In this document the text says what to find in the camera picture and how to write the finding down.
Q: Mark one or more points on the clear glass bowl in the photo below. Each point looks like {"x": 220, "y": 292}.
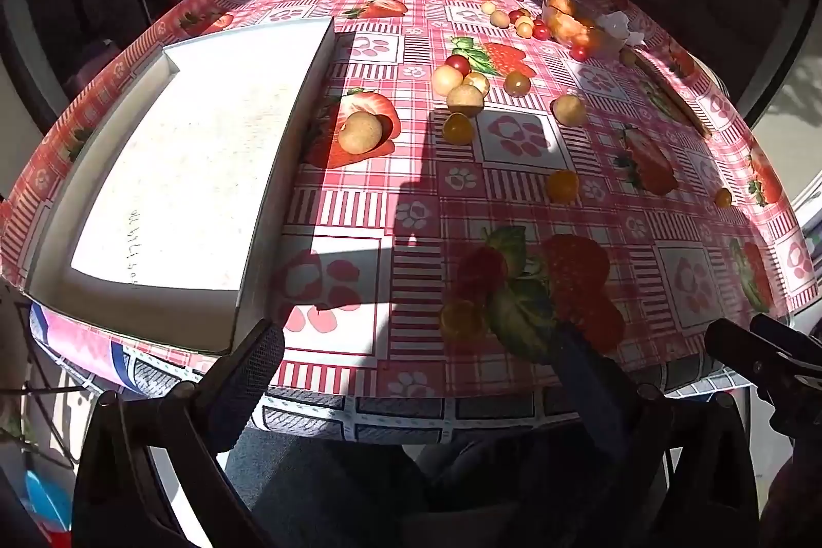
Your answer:
{"x": 587, "y": 37}

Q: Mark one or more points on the round orange fruit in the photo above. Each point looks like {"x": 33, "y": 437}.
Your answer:
{"x": 560, "y": 4}
{"x": 573, "y": 34}

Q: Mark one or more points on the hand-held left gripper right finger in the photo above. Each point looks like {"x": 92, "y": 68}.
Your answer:
{"x": 581, "y": 368}

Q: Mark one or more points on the strawberry print tablecloth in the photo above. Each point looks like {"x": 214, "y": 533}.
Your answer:
{"x": 578, "y": 150}

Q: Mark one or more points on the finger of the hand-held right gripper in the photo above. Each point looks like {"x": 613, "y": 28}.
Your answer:
{"x": 732, "y": 346}
{"x": 787, "y": 335}

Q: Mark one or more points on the person's dark trousers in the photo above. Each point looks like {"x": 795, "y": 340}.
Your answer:
{"x": 359, "y": 490}

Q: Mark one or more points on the crumpled white tissue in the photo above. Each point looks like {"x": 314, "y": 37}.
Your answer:
{"x": 621, "y": 25}

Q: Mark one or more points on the wooden stick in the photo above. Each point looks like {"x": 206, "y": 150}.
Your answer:
{"x": 671, "y": 95}

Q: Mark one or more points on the blue plastic object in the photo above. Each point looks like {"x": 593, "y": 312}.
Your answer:
{"x": 46, "y": 498}

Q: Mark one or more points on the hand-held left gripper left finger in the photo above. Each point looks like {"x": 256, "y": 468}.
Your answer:
{"x": 247, "y": 374}

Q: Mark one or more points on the white cardboard box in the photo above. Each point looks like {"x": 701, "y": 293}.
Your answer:
{"x": 186, "y": 163}

